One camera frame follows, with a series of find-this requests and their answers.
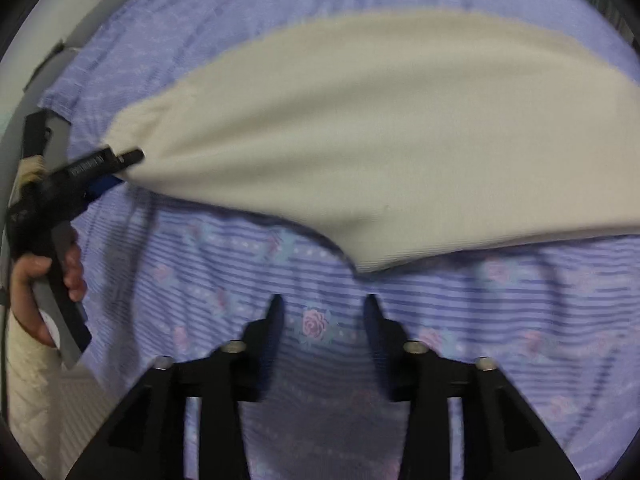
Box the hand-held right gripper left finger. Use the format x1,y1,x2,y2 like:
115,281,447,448
65,294,286,480

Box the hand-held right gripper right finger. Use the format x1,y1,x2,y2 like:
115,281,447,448
364,294,582,480

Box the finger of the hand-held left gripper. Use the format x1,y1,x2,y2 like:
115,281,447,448
86,148,146,202

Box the cream pants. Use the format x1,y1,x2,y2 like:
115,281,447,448
102,7,640,274

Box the person's left forearm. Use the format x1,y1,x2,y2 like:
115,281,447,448
4,310,66,480

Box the person's left hand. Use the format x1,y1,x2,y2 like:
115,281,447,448
11,241,88,348

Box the purple floral striped bedsheet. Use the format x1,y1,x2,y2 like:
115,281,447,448
39,0,640,480

